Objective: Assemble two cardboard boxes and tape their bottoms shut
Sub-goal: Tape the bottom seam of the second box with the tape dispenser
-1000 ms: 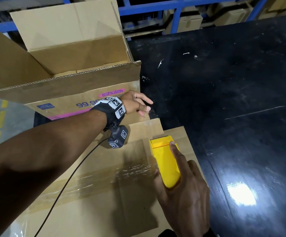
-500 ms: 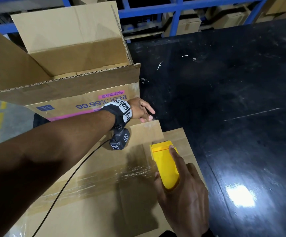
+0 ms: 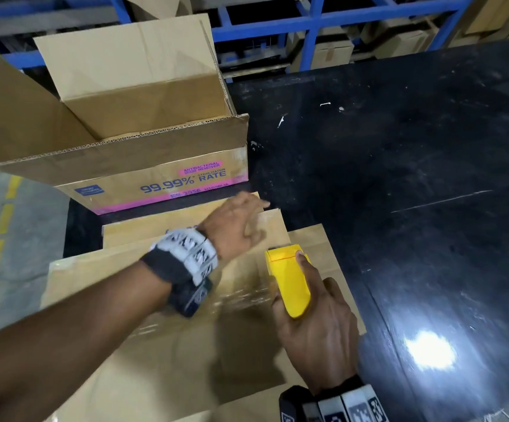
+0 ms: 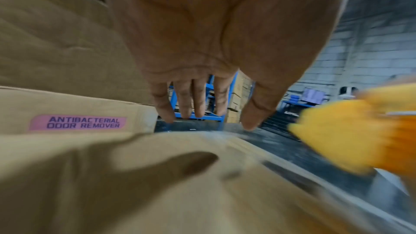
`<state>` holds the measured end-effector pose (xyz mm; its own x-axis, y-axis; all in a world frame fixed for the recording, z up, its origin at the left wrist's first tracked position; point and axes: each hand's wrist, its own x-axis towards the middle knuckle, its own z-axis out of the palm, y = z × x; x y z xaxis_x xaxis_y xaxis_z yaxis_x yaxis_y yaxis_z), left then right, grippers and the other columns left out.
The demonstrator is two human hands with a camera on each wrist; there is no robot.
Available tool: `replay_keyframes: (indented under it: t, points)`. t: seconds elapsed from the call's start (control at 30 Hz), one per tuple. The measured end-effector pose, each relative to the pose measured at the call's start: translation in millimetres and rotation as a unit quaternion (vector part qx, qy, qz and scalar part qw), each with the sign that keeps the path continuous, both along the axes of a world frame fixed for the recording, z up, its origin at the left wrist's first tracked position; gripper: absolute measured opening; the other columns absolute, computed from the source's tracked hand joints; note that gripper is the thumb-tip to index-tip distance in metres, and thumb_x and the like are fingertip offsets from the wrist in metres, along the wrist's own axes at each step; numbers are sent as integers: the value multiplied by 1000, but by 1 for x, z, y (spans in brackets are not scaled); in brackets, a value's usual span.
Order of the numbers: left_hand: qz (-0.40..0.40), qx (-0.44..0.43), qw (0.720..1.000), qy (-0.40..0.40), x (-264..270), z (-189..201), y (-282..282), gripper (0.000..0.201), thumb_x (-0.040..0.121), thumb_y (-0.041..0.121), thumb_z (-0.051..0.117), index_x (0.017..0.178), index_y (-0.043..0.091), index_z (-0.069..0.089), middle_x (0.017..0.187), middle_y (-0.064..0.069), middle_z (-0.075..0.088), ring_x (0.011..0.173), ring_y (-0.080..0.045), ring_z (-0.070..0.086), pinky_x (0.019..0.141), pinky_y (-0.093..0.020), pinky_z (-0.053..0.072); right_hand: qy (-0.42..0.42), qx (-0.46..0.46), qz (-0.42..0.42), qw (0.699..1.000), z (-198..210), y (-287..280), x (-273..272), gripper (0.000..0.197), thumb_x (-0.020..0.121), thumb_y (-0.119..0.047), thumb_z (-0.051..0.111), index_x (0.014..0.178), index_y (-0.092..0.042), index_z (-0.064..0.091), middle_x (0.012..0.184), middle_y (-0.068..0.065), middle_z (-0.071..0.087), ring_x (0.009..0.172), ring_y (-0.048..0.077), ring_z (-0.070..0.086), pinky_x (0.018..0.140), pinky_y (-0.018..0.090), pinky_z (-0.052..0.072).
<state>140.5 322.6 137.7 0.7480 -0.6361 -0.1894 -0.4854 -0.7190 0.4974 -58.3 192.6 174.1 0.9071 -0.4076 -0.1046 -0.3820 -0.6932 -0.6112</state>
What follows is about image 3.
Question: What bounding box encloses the person's right hand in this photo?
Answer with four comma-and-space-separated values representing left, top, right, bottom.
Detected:
272, 251, 361, 396

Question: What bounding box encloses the person's left hand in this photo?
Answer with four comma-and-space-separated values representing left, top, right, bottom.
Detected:
197, 190, 271, 262

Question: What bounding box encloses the yellow tape dispenser with tape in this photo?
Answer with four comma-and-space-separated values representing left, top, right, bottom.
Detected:
264, 244, 311, 320

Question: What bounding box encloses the clear sealing tape strip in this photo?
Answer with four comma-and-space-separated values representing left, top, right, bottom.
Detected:
131, 276, 281, 343

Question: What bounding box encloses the taped cardboard sheet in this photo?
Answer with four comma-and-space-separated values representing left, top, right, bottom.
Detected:
39, 193, 368, 422

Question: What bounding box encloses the pink-striped cardboard box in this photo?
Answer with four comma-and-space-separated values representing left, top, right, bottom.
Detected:
0, 12, 250, 216

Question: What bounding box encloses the person's left forearm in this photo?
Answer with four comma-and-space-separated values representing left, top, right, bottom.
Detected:
0, 261, 174, 422

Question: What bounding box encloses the closed brown cardboard box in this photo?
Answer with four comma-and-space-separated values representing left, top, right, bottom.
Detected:
289, 32, 355, 73

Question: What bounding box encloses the torn box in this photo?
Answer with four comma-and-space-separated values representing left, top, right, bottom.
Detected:
118, 0, 194, 21

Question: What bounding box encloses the wide brown cardboard box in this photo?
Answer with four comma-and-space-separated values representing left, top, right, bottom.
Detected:
373, 28, 436, 60

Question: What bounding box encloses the left wristband with marker tags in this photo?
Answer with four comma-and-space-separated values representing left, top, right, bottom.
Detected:
140, 228, 219, 286

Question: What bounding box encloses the wristband with marker tags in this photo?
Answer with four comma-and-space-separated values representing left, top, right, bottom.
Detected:
140, 228, 219, 286
300, 375, 389, 422

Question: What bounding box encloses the right wristband with marker tags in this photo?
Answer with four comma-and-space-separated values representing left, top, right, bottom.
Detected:
300, 375, 389, 422

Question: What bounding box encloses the blue metal storage rack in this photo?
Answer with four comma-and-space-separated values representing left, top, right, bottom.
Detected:
0, 0, 477, 77

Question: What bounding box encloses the wooden shelf plank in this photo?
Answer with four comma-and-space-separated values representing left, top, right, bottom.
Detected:
0, 6, 119, 38

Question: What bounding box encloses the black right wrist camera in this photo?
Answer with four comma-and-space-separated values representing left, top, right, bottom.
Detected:
279, 385, 315, 422

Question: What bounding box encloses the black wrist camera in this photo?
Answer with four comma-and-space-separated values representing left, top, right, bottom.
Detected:
168, 276, 215, 318
279, 385, 315, 422

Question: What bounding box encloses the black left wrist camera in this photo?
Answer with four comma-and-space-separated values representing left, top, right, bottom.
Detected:
168, 276, 215, 318

